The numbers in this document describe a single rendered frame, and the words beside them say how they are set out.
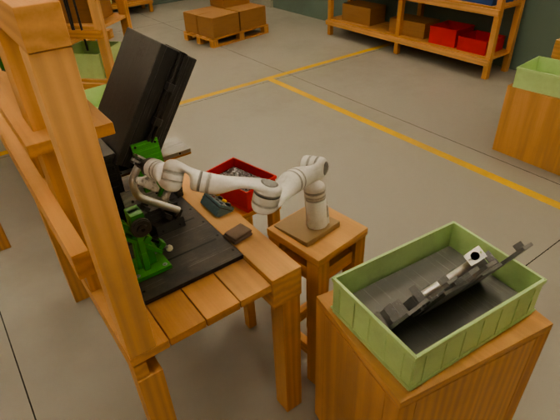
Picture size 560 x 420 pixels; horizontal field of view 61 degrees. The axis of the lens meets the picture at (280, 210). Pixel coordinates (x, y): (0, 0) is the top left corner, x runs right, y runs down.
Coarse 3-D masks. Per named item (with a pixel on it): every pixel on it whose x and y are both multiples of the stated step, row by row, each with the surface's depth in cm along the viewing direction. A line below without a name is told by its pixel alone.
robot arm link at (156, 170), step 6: (156, 162) 161; (162, 162) 159; (150, 168) 161; (156, 168) 158; (162, 168) 158; (150, 174) 162; (156, 174) 157; (156, 180) 162; (162, 180) 152; (168, 180) 151; (162, 186) 152; (168, 186) 151; (174, 186) 152; (180, 186) 153
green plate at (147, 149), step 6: (156, 138) 195; (132, 144) 190; (138, 144) 191; (144, 144) 192; (150, 144) 194; (156, 144) 195; (132, 150) 190; (138, 150) 192; (144, 150) 193; (150, 150) 194; (156, 150) 196; (144, 156) 193; (150, 156) 195; (156, 156) 196
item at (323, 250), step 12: (288, 216) 218; (336, 216) 217; (276, 228) 210; (336, 228) 209; (348, 228) 208; (360, 228) 208; (276, 240) 209; (288, 240) 203; (324, 240) 202; (336, 240) 202; (348, 240) 202; (300, 252) 199; (312, 252) 196; (324, 252) 195; (336, 252) 198
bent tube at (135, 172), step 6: (138, 156) 177; (132, 168) 178; (138, 168) 178; (132, 174) 178; (138, 174) 179; (132, 180) 178; (132, 186) 178; (132, 192) 179; (138, 192) 180; (138, 198) 181; (144, 198) 182; (150, 198) 184; (150, 204) 184; (156, 204) 185; (162, 204) 187; (168, 204) 189; (168, 210) 189; (174, 210) 190
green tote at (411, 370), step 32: (448, 224) 190; (384, 256) 176; (416, 256) 188; (352, 288) 176; (512, 288) 176; (352, 320) 164; (480, 320) 149; (512, 320) 164; (384, 352) 153; (448, 352) 149; (416, 384) 147
